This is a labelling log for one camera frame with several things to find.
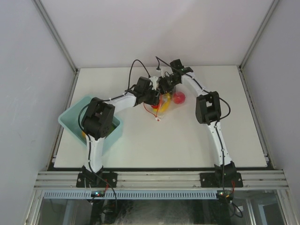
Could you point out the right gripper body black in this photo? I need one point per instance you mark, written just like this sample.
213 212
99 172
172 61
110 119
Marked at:
168 83

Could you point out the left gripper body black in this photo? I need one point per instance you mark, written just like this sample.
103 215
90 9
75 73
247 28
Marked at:
151 96

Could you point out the clear zip top bag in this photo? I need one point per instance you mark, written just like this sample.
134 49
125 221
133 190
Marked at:
171 108

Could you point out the fake green vegetable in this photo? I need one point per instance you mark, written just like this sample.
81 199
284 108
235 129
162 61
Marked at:
112 128

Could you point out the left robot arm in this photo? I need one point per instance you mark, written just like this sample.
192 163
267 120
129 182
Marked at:
99 113

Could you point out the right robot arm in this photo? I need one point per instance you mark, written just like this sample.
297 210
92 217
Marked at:
210 109

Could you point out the fake red yellow apple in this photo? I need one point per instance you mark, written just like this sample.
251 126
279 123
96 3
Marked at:
179 97

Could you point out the teal plastic bin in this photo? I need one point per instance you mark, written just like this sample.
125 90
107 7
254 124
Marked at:
69 120

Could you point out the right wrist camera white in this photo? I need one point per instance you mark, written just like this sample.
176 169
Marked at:
161 70

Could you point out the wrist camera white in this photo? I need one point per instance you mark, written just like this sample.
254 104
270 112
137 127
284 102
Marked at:
161 70
154 82

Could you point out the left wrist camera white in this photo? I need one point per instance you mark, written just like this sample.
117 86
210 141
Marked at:
154 82

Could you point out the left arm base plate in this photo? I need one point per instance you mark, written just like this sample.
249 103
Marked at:
106 179

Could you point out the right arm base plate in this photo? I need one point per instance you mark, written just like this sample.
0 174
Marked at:
211 180

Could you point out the aluminium rail frame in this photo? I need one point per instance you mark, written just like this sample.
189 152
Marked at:
180 180

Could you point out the blue slotted cable duct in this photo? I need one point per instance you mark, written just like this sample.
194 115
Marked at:
132 194

